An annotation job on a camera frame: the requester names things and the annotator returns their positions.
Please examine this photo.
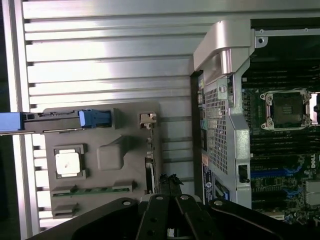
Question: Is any silver chipset heat sink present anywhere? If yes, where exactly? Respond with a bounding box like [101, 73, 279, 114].
[304, 181, 320, 205]

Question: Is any silver CPU chip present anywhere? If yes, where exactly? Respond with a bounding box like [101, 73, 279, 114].
[55, 149, 82, 176]

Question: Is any black open PC case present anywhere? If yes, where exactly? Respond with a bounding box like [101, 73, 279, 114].
[189, 18, 320, 226]

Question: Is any CPU socket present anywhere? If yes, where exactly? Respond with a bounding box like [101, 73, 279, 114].
[259, 91, 312, 131]

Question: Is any green RAM stick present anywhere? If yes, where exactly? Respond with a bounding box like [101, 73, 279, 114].
[53, 187, 133, 198]

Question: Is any grey parts rack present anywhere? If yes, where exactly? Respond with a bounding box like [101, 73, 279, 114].
[42, 101, 162, 221]

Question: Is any blue expansion slot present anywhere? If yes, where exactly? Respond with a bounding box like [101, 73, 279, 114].
[251, 168, 301, 179]

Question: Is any metal socket cover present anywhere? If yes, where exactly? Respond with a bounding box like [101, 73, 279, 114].
[309, 92, 320, 126]

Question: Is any hard disk blue caddy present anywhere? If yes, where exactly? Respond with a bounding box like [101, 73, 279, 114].
[0, 108, 113, 136]

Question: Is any green motherboard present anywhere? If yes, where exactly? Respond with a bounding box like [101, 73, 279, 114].
[241, 82, 320, 222]

